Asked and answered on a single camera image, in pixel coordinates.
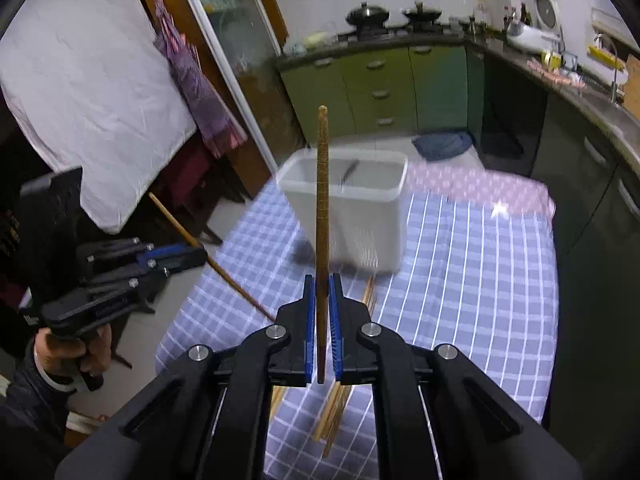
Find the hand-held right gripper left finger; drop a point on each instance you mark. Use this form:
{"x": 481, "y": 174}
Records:
{"x": 310, "y": 332}

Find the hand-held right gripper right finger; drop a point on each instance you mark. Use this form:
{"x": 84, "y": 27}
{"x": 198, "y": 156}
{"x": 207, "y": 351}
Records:
{"x": 337, "y": 332}

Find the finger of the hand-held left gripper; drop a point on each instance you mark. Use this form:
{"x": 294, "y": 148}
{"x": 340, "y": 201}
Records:
{"x": 172, "y": 257}
{"x": 130, "y": 285}

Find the long thin brown chopstick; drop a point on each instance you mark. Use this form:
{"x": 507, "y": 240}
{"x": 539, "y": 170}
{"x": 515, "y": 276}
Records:
{"x": 230, "y": 280}

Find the pile of wooden chopsticks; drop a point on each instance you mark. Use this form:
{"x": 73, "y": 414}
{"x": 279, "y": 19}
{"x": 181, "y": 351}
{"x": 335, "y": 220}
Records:
{"x": 335, "y": 410}

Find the white plastic utensil container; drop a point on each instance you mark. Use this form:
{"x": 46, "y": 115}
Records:
{"x": 370, "y": 220}

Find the brown ridged wooden chopstick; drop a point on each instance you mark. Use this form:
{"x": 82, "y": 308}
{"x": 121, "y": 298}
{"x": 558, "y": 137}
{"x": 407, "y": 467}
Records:
{"x": 322, "y": 195}

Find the person's left forearm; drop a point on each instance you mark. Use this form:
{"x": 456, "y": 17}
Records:
{"x": 25, "y": 420}

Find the person's left hand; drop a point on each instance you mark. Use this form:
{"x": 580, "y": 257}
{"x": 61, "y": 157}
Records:
{"x": 97, "y": 355}

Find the dark red wooden chair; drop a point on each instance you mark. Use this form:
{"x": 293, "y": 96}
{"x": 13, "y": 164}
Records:
{"x": 195, "y": 180}

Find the blue checked tablecloth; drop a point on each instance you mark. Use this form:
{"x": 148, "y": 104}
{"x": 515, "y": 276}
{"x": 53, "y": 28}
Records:
{"x": 460, "y": 280}

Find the white hanging sheet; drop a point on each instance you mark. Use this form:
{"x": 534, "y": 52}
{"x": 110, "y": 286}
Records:
{"x": 85, "y": 85}

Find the purple patterned cloth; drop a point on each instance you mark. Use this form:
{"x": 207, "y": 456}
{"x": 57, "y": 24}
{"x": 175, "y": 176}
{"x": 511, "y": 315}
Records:
{"x": 205, "y": 90}

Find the pink dotted cloth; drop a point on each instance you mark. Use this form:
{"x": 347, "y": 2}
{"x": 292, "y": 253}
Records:
{"x": 480, "y": 187}

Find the glass sliding door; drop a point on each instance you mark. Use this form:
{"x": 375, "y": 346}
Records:
{"x": 235, "y": 45}

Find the green kitchen cabinet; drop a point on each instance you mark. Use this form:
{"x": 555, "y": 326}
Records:
{"x": 370, "y": 80}

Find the dark counter cabinet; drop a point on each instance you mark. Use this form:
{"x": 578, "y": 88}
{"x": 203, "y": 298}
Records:
{"x": 575, "y": 160}

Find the gas stove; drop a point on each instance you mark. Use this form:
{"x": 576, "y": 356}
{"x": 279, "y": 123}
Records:
{"x": 395, "y": 34}

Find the black wok with lid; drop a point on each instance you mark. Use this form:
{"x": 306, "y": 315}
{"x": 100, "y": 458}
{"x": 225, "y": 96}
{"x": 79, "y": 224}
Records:
{"x": 367, "y": 15}
{"x": 422, "y": 12}

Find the yellow cup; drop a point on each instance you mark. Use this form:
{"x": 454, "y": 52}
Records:
{"x": 551, "y": 60}

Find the white kitchen appliance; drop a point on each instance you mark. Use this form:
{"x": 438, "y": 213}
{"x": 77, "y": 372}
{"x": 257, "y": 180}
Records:
{"x": 530, "y": 37}

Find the metal kitchen faucet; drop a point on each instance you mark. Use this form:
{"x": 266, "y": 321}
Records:
{"x": 616, "y": 75}

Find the yellow sink rack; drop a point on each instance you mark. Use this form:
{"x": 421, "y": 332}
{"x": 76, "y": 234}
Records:
{"x": 605, "y": 57}

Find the white round appliance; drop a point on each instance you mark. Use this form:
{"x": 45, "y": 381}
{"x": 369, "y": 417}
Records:
{"x": 546, "y": 10}

